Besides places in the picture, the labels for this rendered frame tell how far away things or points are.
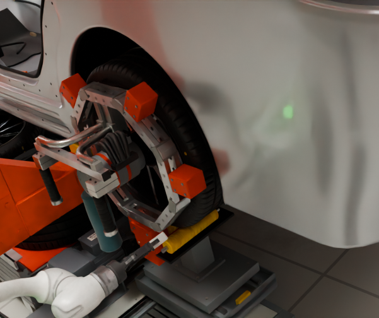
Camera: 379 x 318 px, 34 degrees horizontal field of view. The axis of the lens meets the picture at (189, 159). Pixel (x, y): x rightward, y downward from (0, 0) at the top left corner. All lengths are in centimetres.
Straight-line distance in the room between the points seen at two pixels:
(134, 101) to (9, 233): 90
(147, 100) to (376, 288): 133
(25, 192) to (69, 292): 70
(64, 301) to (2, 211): 67
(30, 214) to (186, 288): 69
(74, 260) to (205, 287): 54
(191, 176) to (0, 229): 91
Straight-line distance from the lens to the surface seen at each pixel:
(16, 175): 254
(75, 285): 201
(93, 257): 264
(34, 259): 296
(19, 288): 204
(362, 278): 280
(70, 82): 230
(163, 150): 197
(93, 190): 195
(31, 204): 259
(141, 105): 192
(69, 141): 212
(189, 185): 195
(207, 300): 249
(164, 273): 266
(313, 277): 282
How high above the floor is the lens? 189
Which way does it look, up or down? 30 degrees down
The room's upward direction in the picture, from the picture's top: 15 degrees counter-clockwise
